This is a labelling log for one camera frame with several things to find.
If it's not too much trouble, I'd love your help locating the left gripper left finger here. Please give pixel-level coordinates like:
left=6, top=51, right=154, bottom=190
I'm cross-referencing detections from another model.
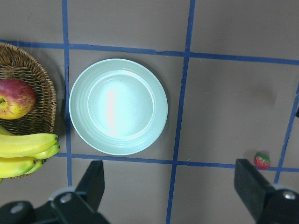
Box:
left=51, top=161, right=104, bottom=224

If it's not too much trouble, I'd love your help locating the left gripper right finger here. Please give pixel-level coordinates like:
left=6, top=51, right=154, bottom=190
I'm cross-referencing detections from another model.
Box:
left=234, top=159, right=299, bottom=224

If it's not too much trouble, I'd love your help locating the red strawberry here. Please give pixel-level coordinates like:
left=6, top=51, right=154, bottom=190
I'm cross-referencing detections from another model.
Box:
left=254, top=153, right=271, bottom=170

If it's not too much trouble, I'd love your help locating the light green plate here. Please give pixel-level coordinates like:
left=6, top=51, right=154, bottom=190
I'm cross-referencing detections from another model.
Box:
left=69, top=58, right=168, bottom=155

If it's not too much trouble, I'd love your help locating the brown wicker basket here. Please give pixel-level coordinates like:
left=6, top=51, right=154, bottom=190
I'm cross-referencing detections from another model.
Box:
left=0, top=42, right=58, bottom=180

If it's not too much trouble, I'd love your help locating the yellow banana bunch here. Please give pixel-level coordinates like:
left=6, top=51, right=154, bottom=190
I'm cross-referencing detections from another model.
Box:
left=0, top=126, right=59, bottom=180

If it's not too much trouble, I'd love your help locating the red yellow apple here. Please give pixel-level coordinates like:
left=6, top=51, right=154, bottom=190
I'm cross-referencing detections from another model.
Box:
left=0, top=79, right=36, bottom=120

